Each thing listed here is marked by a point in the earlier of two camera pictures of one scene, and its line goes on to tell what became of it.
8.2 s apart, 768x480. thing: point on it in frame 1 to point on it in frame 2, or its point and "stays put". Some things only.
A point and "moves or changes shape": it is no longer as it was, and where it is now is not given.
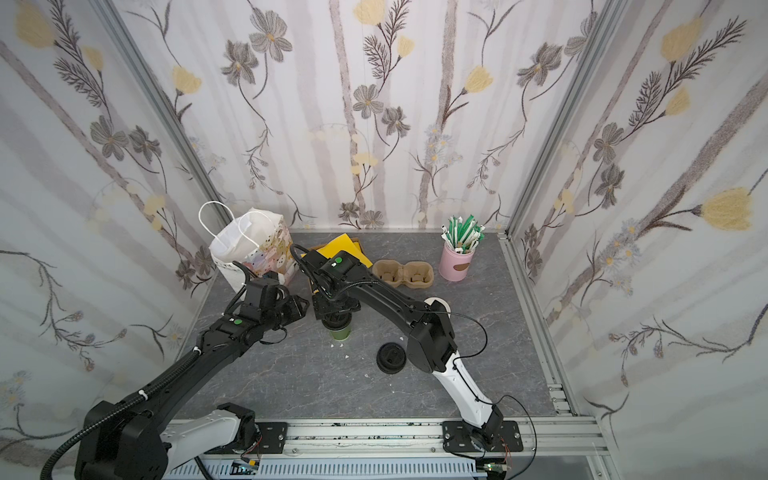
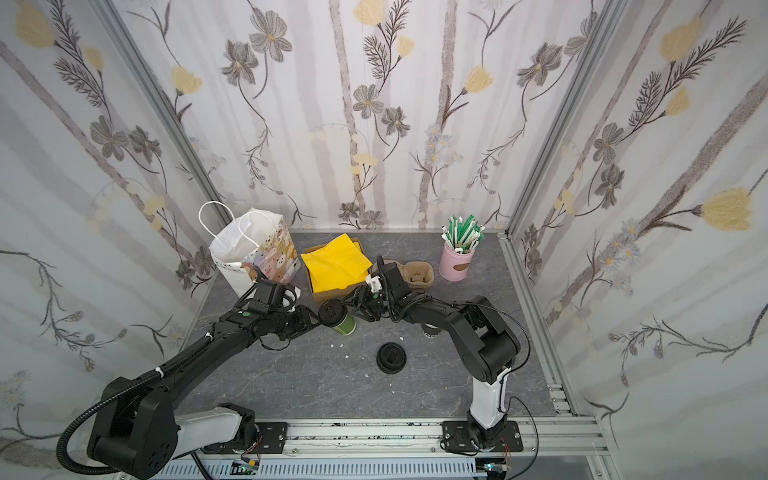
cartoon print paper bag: x=258 y=240 stays put
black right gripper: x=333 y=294 to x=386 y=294
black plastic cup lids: x=391 y=358 stays put
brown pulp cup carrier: x=413 y=273 stays put
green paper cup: x=342 y=334 moves or changes shape
